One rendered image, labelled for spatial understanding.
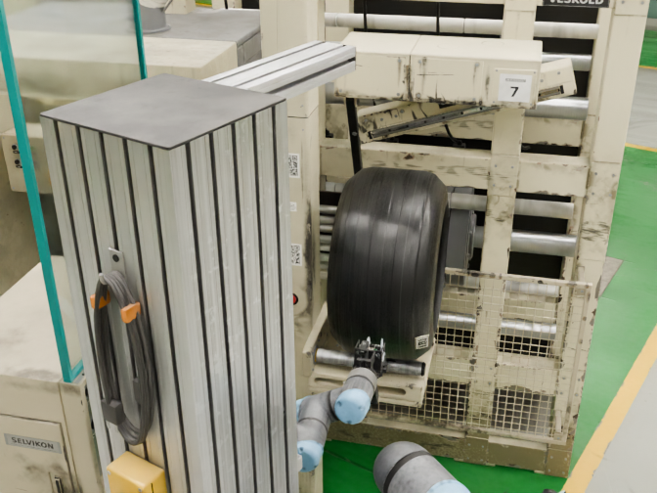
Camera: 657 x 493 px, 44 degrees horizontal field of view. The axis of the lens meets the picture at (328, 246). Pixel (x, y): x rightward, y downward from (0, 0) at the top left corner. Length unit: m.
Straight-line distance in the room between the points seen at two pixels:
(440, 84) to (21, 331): 1.34
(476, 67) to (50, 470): 1.57
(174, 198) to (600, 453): 2.93
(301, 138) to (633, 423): 2.24
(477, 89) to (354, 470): 1.74
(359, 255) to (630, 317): 2.69
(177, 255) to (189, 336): 0.13
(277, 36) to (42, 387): 1.07
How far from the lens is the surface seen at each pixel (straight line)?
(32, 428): 2.09
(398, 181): 2.36
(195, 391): 1.22
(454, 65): 2.45
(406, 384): 2.53
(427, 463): 1.53
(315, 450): 1.86
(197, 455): 1.30
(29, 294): 2.33
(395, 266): 2.22
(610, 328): 4.58
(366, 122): 2.69
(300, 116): 2.30
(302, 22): 2.23
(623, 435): 3.87
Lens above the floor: 2.39
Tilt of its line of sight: 28 degrees down
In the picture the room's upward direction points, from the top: straight up
